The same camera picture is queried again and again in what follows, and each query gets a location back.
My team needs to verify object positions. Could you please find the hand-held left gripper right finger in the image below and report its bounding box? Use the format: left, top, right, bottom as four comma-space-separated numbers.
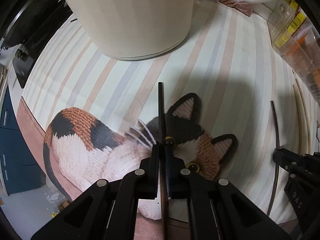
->
165, 142, 284, 240

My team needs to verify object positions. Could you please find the dark wooden chopstick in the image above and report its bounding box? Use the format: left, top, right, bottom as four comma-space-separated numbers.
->
158, 81, 169, 240
267, 100, 280, 217

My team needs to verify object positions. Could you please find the blue kitchen cabinet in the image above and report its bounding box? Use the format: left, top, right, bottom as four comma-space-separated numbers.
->
0, 87, 44, 197

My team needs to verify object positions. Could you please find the light chopstick with printed end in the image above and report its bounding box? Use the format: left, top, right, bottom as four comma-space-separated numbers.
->
295, 78, 313, 154

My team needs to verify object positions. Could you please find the plain light wooden chopstick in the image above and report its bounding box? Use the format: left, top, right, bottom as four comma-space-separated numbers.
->
292, 84, 306, 154

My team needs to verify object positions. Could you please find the beige cylindrical utensil holder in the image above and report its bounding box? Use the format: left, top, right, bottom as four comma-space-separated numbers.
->
54, 0, 196, 61

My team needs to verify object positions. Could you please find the black cooktop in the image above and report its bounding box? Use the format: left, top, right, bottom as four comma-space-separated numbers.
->
11, 47, 37, 89

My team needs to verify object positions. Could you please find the striped cat print tablecloth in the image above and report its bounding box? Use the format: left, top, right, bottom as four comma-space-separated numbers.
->
16, 0, 320, 240

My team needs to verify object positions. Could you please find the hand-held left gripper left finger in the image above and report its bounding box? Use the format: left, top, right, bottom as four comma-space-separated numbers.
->
30, 144, 160, 240

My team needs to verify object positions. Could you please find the crumpled plastic bag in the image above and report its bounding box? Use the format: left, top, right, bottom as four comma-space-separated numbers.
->
45, 187, 73, 219

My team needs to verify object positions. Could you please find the white and orange packet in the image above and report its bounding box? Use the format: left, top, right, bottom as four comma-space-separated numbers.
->
282, 29, 320, 81

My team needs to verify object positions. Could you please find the clear plastic organizer bin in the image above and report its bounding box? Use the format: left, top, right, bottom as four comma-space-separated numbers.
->
267, 0, 320, 101

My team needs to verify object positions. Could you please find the wok with steel lid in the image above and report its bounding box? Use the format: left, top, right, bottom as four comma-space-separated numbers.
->
5, 0, 66, 46

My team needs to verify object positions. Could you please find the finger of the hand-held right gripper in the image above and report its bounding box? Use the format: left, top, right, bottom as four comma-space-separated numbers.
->
272, 147, 305, 175

